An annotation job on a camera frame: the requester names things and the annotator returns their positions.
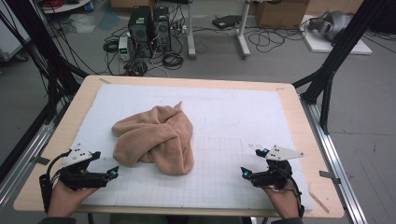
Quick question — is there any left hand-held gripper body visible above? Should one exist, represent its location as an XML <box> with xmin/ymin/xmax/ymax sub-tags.
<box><xmin>59</xmin><ymin>143</ymin><xmax>110</xmax><ymax>191</ymax></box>

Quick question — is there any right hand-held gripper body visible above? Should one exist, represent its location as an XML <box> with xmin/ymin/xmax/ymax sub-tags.
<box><xmin>248</xmin><ymin>145</ymin><xmax>305</xmax><ymax>191</ymax></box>

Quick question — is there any tan towel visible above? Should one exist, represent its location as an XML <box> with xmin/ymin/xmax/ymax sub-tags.
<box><xmin>111</xmin><ymin>101</ymin><xmax>195</xmax><ymax>176</ymax></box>

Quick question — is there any person's left hand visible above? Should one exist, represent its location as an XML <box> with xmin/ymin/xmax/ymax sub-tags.
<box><xmin>47</xmin><ymin>180</ymin><xmax>99</xmax><ymax>217</ymax></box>

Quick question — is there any person's right hand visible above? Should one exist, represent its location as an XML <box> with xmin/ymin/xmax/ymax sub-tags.
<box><xmin>261</xmin><ymin>183</ymin><xmax>301</xmax><ymax>219</ymax></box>

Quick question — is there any white foam mat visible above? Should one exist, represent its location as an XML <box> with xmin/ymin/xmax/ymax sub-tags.
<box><xmin>64</xmin><ymin>83</ymin><xmax>315</xmax><ymax>213</ymax></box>

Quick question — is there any grey power supply unit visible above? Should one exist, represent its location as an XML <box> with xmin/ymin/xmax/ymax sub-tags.
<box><xmin>118</xmin><ymin>35</ymin><xmax>132</xmax><ymax>62</ymax></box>

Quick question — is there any white floor board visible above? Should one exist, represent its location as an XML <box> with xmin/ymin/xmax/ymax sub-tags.
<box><xmin>300</xmin><ymin>14</ymin><xmax>373</xmax><ymax>55</ymax></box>

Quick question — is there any black computer tower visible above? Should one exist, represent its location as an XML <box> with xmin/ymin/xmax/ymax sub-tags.
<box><xmin>127</xmin><ymin>6</ymin><xmax>153</xmax><ymax>59</ymax></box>
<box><xmin>152</xmin><ymin>7</ymin><xmax>172</xmax><ymax>52</ymax></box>

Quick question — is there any flat black device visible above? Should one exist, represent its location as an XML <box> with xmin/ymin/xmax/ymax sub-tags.
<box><xmin>212</xmin><ymin>14</ymin><xmax>242</xmax><ymax>30</ymax></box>

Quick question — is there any large cardboard box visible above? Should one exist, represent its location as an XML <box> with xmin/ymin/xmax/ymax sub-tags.
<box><xmin>255</xmin><ymin>0</ymin><xmax>311</xmax><ymax>30</ymax></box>

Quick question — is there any white desk stand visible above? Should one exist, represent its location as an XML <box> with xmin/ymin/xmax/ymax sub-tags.
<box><xmin>186</xmin><ymin>0</ymin><xmax>252</xmax><ymax>61</ymax></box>

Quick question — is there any grey rounded device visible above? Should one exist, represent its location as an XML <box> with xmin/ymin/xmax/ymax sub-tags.
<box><xmin>307</xmin><ymin>10</ymin><xmax>354</xmax><ymax>42</ymax></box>

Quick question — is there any white cabinet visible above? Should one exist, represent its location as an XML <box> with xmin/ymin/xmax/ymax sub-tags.
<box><xmin>0</xmin><ymin>0</ymin><xmax>32</xmax><ymax>62</ymax></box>

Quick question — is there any white round table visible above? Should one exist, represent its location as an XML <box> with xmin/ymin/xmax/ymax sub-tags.
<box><xmin>40</xmin><ymin>0</ymin><xmax>92</xmax><ymax>15</ymax></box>

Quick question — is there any small cardboard box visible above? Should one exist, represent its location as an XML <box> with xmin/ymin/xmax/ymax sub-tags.
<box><xmin>110</xmin><ymin>0</ymin><xmax>157</xmax><ymax>9</ymax></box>

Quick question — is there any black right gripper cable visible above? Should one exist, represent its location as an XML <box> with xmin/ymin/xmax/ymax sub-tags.
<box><xmin>288</xmin><ymin>174</ymin><xmax>305</xmax><ymax>218</ymax></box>

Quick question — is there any aluminium rail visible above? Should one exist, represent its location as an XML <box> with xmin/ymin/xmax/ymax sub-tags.
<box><xmin>300</xmin><ymin>96</ymin><xmax>368</xmax><ymax>224</ymax></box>
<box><xmin>0</xmin><ymin>102</ymin><xmax>73</xmax><ymax>213</ymax></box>

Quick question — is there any coiled black cable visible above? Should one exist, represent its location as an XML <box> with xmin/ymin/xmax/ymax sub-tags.
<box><xmin>102</xmin><ymin>38</ymin><xmax>120</xmax><ymax>53</ymax></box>
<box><xmin>162</xmin><ymin>52</ymin><xmax>185</xmax><ymax>70</ymax></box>

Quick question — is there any loose black floor cable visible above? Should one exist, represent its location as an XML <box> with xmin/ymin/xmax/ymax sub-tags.
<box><xmin>248</xmin><ymin>26</ymin><xmax>306</xmax><ymax>54</ymax></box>

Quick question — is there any black frame post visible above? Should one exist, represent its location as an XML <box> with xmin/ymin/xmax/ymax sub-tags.
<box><xmin>292</xmin><ymin>0</ymin><xmax>390</xmax><ymax>134</ymax></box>
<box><xmin>0</xmin><ymin>0</ymin><xmax>90</xmax><ymax>122</ymax></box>

